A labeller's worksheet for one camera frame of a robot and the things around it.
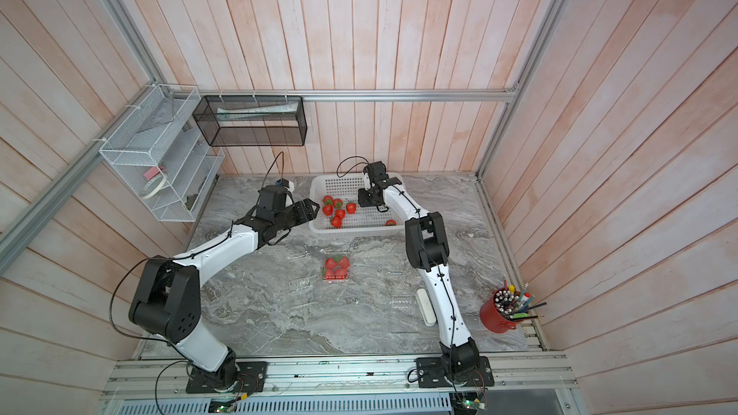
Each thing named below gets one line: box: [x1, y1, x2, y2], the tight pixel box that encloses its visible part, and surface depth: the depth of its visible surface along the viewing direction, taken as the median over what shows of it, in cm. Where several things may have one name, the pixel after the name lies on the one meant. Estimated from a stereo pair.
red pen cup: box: [479, 287, 531, 335], surface depth 75 cm
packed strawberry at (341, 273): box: [335, 267, 349, 280], surface depth 92 cm
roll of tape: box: [141, 171, 168, 199], surface depth 81 cm
